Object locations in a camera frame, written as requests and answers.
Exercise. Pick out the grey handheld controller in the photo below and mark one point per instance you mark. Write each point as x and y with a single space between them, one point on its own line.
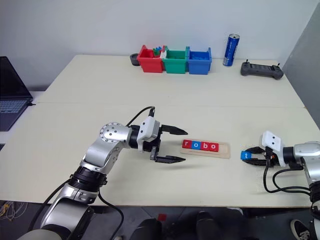
262 70

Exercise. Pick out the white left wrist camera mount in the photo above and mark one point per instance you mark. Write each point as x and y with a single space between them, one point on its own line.
147 127

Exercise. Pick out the blue letter t block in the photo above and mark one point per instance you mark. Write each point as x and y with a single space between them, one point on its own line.
245 155

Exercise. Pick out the black and white shoe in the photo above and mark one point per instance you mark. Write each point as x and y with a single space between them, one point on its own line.
301 231

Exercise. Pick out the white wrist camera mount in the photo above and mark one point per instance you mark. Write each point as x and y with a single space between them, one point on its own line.
147 127
271 140

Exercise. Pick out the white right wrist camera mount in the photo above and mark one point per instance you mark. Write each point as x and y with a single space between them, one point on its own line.
271 140

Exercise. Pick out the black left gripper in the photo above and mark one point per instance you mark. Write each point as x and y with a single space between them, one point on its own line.
155 145

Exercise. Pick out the green toy brick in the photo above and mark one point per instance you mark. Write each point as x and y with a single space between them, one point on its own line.
156 52

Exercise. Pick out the red square on floor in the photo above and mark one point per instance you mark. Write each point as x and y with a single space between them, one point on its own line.
162 217

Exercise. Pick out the dark laptop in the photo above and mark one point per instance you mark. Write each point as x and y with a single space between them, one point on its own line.
11 98

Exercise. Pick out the black round holder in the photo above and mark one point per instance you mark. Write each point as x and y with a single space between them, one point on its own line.
134 60

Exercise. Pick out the white and red toy brick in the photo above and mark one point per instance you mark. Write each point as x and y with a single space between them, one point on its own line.
164 53

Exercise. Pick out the blue drink can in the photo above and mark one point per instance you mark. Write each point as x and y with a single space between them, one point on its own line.
231 51

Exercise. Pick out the wooden letter tray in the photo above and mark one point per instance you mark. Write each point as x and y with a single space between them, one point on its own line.
223 151

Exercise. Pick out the red letter o block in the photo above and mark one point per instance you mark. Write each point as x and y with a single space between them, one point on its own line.
214 147

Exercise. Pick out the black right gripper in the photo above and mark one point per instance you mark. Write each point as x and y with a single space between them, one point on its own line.
271 158

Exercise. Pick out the red letter b block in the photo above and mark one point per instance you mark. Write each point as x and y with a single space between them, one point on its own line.
205 146

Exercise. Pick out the green plastic bin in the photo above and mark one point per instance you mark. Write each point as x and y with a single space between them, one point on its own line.
175 64

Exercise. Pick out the black laptop plug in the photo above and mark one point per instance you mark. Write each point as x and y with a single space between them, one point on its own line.
32 103

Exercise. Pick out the red plastic bin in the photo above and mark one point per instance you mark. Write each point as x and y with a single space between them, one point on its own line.
151 62

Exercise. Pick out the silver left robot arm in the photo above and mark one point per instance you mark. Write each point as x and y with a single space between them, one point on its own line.
110 132

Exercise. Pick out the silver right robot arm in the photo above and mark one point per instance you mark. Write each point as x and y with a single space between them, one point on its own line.
307 152

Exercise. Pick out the red letter r block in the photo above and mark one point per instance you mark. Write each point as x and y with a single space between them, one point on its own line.
187 144

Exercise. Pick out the dark rounded shape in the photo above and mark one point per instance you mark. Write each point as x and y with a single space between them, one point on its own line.
147 230
205 225

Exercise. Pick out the blue toy brick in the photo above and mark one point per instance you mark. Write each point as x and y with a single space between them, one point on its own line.
159 48

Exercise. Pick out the blue plastic bin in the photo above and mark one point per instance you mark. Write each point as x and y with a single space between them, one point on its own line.
199 65

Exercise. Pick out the blue letter o block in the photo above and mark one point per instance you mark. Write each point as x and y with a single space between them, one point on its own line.
196 145

